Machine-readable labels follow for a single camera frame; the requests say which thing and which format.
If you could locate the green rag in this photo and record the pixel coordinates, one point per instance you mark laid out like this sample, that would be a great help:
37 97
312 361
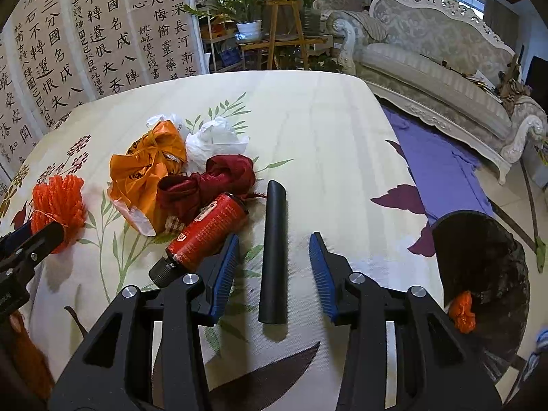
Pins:
541 254

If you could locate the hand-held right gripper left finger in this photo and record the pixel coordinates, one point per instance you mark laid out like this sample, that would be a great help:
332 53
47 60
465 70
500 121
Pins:
222 276

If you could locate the large white plastic bag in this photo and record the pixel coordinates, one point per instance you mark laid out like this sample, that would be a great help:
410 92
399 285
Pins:
214 141

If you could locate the red bottle with black cap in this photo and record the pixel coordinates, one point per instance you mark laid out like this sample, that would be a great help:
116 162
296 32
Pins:
205 227

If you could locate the wooden plant stand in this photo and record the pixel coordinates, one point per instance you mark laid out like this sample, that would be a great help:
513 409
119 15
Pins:
282 30

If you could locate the orange plastic bag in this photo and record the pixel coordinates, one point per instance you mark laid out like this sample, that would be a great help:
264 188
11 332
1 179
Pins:
137 167

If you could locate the blue and white object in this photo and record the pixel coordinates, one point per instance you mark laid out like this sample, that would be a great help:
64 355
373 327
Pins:
541 351

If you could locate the small white plastic bag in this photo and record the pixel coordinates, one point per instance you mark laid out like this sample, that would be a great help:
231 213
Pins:
169 120

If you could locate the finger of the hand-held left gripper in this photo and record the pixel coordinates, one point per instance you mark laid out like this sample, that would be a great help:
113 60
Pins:
15 239
43 242

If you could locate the ornate white sofa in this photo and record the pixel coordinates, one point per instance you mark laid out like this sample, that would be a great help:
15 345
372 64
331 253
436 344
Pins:
428 68

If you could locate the orange honeycomb paper ball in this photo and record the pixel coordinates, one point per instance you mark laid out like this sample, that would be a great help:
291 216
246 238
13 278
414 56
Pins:
58 201

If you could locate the purple floor cloth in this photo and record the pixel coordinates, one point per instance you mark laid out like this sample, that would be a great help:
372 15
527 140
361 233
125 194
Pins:
441 162

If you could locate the calligraphy wall sheet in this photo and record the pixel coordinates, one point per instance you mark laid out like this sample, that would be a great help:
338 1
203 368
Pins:
162 21
102 30
47 60
15 115

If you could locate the red plastic bag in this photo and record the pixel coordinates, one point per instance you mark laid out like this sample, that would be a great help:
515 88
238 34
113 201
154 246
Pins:
462 312

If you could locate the dark red cloth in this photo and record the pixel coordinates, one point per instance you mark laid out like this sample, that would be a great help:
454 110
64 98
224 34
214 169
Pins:
222 175

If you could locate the plaid fabric scrap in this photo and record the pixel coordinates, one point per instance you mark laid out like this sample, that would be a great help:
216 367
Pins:
173 224

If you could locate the person's left forearm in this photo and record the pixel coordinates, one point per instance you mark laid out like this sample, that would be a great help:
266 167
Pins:
30 359

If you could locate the short black tube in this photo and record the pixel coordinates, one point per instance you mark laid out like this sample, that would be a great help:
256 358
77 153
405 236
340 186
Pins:
274 257

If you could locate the grey striped throw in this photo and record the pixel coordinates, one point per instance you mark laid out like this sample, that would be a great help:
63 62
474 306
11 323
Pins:
366 25

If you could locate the storage box with clutter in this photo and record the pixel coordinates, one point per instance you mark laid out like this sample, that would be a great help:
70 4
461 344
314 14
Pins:
537 162

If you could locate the pile of papers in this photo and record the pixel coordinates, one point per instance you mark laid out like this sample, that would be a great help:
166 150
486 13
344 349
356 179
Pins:
481 83

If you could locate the plant in white pot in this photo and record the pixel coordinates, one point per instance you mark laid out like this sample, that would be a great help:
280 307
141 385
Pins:
248 30

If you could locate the brown patterned cloth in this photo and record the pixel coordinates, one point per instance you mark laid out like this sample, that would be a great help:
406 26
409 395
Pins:
513 87

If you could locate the black trash bin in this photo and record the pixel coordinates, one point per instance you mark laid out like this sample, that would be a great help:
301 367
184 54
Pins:
479 248

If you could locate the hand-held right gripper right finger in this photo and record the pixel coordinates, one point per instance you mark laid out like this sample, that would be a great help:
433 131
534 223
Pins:
323 276

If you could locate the low leafy plant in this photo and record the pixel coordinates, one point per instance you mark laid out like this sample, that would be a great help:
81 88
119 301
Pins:
308 62

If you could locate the floral tablecloth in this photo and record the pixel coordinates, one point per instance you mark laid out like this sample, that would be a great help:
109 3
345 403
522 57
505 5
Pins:
325 137

